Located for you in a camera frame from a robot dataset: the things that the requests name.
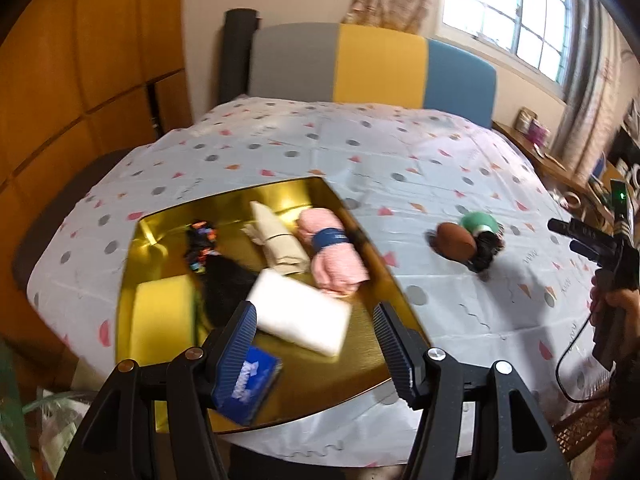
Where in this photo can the patterned white tablecloth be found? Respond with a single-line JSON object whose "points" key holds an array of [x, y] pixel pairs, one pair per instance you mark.
{"points": [[401, 173]]}

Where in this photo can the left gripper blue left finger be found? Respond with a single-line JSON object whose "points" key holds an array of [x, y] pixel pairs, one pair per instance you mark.
{"points": [[230, 350]]}

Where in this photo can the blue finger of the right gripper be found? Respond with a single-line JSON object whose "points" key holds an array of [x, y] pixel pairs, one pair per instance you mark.
{"points": [[593, 251], [580, 231]]}

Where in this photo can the wooden wardrobe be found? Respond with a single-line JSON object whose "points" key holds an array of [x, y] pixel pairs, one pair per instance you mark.
{"points": [[79, 79]]}

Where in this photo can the pink dishcloth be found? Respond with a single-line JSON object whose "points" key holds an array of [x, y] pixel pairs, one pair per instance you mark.
{"points": [[336, 267]]}

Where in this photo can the person right hand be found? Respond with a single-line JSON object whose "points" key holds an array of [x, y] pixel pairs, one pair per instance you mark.
{"points": [[626, 299]]}

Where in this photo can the green silicone squeeze bottle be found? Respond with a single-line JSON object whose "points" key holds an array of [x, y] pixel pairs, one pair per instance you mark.
{"points": [[477, 222]]}

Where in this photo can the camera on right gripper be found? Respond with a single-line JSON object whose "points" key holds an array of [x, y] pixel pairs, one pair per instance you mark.
{"points": [[622, 210]]}

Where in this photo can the wooden side table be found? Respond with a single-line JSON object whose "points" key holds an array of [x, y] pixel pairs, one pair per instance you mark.
{"points": [[545, 166]]}

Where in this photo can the blue tissue pack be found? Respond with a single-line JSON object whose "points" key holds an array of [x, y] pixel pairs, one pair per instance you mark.
{"points": [[258, 373]]}

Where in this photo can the yellow sponge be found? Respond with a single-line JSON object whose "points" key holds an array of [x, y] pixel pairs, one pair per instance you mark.
{"points": [[163, 320]]}

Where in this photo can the black rolled mat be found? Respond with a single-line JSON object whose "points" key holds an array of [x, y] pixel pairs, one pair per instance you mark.
{"points": [[240, 24]]}

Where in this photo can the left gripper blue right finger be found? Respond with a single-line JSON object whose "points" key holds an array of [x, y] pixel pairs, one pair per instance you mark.
{"points": [[403, 350]]}

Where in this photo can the grey curtain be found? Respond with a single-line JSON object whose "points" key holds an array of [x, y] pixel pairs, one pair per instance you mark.
{"points": [[592, 86]]}

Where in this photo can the beige waffle cloth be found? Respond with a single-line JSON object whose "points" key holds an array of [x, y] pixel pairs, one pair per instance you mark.
{"points": [[283, 252]]}

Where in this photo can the boxes on side table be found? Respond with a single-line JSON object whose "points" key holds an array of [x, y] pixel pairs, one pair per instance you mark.
{"points": [[528, 125]]}

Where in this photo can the grey yellow blue headboard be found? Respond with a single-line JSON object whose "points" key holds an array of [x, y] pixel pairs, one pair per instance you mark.
{"points": [[355, 64]]}

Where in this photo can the window with bars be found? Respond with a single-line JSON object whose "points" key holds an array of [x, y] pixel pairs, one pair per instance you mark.
{"points": [[536, 34]]}

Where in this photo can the gold metal tray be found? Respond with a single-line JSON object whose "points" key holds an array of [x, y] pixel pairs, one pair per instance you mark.
{"points": [[308, 382]]}

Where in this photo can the white sponge block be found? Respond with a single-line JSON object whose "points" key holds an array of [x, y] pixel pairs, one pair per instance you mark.
{"points": [[300, 314]]}

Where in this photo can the brown makeup sponge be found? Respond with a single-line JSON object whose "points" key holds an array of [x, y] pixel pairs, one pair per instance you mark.
{"points": [[455, 242]]}

